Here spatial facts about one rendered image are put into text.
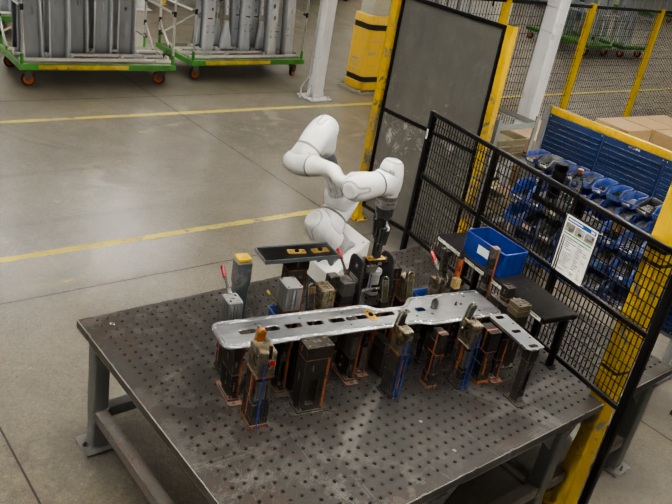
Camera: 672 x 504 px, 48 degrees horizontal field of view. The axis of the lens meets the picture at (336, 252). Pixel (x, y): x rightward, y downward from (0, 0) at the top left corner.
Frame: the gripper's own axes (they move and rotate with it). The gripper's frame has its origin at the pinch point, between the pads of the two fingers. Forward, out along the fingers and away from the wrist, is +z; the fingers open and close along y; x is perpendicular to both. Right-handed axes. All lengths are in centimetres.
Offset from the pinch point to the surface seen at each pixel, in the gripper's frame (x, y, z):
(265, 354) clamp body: -59, 34, 22
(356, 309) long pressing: -5.1, 0.5, 29.7
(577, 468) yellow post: 105, 52, 103
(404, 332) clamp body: 4.6, 27.0, 25.4
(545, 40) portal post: 344, -345, -17
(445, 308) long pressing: 38.6, 5.4, 31.2
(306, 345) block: -40, 27, 25
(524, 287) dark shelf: 89, -3, 30
